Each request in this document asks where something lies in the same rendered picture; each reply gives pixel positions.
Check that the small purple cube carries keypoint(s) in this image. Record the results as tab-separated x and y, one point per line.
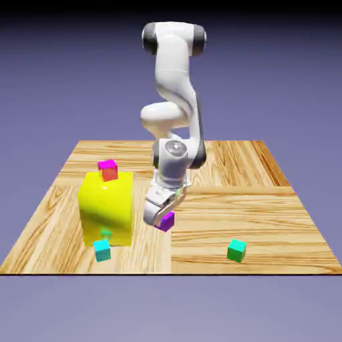
167	221

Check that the small green cube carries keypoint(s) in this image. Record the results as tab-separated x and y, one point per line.
236	251

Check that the small cyan cube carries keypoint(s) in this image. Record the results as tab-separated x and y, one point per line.
102	250

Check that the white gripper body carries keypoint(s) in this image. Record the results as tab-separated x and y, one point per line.
150	213

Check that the small magenta cube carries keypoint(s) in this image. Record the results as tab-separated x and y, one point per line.
108	171

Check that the large yellow box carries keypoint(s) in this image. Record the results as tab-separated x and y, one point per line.
107	203

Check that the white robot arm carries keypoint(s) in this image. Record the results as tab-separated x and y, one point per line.
173	80

